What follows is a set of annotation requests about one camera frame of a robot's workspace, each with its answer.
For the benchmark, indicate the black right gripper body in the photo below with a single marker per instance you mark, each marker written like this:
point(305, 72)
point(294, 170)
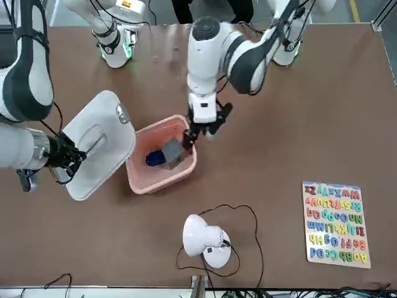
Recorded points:
point(62, 150)

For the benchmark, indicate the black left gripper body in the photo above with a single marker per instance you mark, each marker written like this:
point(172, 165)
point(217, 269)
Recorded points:
point(201, 127)

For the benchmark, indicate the grey block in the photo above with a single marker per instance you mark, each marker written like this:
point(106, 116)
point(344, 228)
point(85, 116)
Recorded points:
point(175, 153)

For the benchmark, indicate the white bin lid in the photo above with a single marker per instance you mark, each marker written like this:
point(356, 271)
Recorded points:
point(102, 124)

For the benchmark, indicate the blue toy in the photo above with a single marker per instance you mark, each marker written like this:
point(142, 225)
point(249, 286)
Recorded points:
point(155, 159)

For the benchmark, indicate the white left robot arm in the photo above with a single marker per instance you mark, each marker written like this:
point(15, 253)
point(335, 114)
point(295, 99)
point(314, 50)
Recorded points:
point(204, 62)

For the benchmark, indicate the pink plastic bin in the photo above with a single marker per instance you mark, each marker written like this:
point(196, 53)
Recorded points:
point(183, 174)

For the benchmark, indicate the white desk lamp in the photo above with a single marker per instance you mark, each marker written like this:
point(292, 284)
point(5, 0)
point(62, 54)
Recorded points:
point(195, 236)

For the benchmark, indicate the white control box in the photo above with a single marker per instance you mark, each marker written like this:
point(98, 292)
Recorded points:
point(130, 6)

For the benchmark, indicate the colourful alphabet puzzle board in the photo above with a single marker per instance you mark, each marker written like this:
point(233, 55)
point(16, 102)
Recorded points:
point(336, 225)

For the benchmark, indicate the aluminium frame profile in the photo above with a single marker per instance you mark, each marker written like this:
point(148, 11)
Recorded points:
point(376, 25)

